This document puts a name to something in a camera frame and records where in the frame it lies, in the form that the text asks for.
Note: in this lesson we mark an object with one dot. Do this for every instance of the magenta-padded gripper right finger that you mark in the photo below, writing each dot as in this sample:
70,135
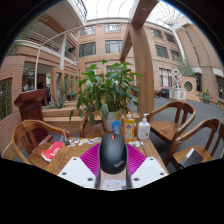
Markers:
150,170

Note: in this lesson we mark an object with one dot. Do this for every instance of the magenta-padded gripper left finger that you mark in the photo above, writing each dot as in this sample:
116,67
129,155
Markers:
75,170

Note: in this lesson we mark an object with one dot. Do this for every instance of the black computer mouse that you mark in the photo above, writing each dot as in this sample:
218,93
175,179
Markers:
112,153

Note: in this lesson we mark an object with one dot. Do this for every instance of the small black key fob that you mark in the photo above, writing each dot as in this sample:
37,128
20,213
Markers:
67,142

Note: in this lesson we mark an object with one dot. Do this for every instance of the red paper bag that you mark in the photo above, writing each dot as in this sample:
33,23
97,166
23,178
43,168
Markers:
51,151

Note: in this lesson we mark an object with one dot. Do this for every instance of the small white packet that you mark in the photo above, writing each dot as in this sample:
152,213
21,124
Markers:
135,144

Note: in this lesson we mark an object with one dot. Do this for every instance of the black notebook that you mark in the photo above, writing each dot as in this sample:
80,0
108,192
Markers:
189,161

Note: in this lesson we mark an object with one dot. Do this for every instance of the white pump dispenser bottle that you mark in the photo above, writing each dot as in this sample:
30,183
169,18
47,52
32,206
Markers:
143,130

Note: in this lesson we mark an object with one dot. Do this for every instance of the yellow liquid bottle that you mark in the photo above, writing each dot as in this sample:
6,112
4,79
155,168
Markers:
129,128

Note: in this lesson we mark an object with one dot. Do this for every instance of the blue squeeze tube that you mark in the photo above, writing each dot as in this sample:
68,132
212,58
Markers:
116,126

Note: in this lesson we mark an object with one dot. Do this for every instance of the spiky green agave plant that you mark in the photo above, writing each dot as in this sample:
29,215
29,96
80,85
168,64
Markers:
56,101

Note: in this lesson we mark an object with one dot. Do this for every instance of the dark red wooden lectern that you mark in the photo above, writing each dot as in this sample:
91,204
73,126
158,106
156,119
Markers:
30,106

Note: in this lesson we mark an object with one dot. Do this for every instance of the green plant in white pot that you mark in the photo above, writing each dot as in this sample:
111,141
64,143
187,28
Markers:
106,90

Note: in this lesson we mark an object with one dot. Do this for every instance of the yellow flowering potted plant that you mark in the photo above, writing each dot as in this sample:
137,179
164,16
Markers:
206,96

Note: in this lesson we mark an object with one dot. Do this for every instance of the white abstract sculpture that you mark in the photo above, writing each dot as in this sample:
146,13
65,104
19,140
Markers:
176,78

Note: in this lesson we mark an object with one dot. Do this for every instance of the dark bust statue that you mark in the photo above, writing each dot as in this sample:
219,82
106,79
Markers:
26,86

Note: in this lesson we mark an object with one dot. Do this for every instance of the white stone pedestal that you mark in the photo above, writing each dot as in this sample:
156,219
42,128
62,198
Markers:
177,94

